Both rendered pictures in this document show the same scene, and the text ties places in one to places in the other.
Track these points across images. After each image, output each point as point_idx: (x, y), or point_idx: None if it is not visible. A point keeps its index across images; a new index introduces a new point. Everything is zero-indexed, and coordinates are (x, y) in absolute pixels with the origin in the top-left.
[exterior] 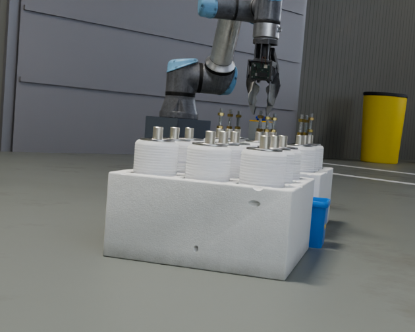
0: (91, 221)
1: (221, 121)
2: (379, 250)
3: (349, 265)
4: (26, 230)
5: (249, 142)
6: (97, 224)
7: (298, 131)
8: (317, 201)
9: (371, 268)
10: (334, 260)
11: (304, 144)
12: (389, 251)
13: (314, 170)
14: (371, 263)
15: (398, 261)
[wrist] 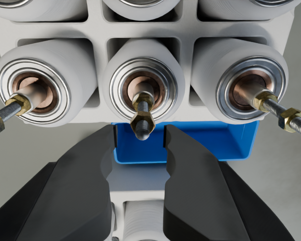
0: (0, 141)
1: (12, 115)
2: (287, 102)
3: (242, 177)
4: (5, 200)
5: (128, 122)
6: (17, 152)
7: (264, 106)
8: (238, 160)
9: (257, 177)
10: (233, 168)
11: (269, 61)
12: (296, 103)
13: (266, 30)
14: (262, 160)
15: (289, 143)
